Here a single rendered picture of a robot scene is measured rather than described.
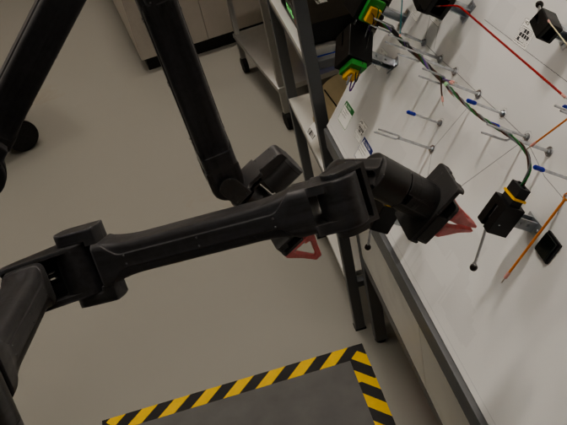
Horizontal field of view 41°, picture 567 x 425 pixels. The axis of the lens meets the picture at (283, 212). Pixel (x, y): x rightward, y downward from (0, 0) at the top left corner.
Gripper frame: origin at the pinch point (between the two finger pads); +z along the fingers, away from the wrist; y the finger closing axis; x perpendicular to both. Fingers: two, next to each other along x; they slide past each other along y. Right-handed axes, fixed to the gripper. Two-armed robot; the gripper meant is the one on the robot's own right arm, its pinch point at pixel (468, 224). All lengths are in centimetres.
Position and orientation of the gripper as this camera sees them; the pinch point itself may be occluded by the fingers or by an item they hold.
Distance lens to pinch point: 112.0
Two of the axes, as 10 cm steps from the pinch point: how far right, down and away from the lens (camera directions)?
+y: -5.8, 7.0, 4.1
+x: 2.1, 6.1, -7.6
